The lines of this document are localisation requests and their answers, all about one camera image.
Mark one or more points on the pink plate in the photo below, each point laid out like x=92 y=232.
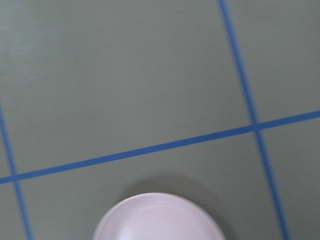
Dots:
x=157 y=216

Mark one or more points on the blue tape grid lines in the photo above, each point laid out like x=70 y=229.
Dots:
x=217 y=101

